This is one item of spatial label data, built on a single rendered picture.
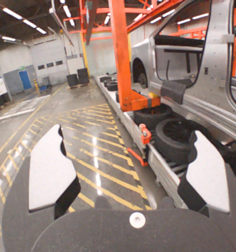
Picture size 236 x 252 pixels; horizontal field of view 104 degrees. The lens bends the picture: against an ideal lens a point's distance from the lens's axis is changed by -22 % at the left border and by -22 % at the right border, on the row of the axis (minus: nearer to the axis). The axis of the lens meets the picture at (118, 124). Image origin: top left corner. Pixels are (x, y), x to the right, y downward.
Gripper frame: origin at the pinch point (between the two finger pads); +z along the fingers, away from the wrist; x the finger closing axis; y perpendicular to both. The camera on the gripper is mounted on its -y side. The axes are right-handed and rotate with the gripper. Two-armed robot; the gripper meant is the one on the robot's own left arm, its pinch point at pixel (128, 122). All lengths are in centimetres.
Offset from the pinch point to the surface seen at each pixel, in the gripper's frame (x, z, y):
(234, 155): 109, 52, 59
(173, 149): 55, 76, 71
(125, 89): 5, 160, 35
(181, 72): 101, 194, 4
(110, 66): -115, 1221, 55
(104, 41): -174, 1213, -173
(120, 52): -4, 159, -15
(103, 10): -79, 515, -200
